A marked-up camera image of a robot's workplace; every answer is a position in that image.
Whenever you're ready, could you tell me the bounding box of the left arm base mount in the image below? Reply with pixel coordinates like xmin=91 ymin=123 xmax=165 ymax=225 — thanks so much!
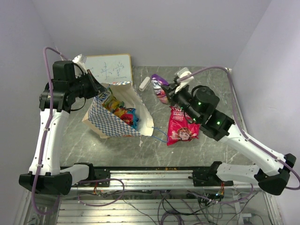
xmin=72 ymin=164 xmax=111 ymax=188

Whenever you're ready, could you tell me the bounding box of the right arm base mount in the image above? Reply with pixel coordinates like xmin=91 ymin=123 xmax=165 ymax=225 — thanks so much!
xmin=188 ymin=166 xmax=233 ymax=187

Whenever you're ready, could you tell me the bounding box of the red chips bag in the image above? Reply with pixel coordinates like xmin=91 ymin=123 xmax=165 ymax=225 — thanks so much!
xmin=167 ymin=106 xmax=200 ymax=146

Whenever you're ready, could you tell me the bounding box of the checkered paper bag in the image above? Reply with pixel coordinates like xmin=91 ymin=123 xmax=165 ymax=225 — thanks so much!
xmin=82 ymin=82 xmax=161 ymax=139

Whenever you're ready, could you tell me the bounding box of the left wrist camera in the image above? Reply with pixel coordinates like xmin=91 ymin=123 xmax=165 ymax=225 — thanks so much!
xmin=72 ymin=54 xmax=87 ymax=72

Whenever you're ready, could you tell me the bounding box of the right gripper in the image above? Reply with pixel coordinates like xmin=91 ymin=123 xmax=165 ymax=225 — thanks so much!
xmin=162 ymin=82 xmax=201 ymax=122

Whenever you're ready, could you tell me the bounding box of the white board eraser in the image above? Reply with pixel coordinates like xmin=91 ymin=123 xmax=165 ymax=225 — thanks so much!
xmin=139 ymin=76 xmax=150 ymax=91

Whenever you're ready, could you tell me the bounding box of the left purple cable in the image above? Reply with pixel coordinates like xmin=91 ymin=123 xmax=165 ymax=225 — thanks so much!
xmin=30 ymin=46 xmax=71 ymax=216

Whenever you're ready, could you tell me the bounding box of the green Fox's candy bag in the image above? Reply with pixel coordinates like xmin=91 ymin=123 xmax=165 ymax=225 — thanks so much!
xmin=98 ymin=90 xmax=124 ymax=113

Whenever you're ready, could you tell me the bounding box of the orange yellow snack bag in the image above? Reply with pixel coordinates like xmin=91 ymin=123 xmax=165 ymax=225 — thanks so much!
xmin=113 ymin=107 xmax=128 ymax=120

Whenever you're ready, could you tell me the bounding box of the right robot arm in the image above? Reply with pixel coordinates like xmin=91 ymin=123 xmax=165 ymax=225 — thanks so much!
xmin=162 ymin=83 xmax=296 ymax=195

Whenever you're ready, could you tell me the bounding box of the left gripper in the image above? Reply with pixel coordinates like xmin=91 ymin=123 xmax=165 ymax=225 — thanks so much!
xmin=70 ymin=69 xmax=108 ymax=99

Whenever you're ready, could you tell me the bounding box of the small whiteboard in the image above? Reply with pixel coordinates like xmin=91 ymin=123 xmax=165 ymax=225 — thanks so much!
xmin=85 ymin=54 xmax=133 ymax=84

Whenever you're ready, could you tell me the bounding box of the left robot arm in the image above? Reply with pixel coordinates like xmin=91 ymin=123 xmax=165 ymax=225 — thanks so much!
xmin=19 ymin=60 xmax=106 ymax=195

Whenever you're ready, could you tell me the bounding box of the aluminium frame rail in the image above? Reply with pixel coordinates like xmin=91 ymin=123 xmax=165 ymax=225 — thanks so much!
xmin=25 ymin=169 xmax=272 ymax=190

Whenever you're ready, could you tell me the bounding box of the blue red snack bag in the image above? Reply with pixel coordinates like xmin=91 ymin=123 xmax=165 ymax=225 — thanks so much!
xmin=122 ymin=108 xmax=139 ymax=129

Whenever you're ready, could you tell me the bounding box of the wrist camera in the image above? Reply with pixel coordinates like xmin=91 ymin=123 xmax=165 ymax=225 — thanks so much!
xmin=174 ymin=67 xmax=194 ymax=94
xmin=72 ymin=54 xmax=87 ymax=72

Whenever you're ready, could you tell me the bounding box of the purple snack bag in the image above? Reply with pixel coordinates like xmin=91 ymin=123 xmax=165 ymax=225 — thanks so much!
xmin=150 ymin=74 xmax=169 ymax=104

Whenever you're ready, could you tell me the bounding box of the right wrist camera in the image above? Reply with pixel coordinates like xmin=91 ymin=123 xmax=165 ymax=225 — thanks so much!
xmin=174 ymin=67 xmax=194 ymax=94

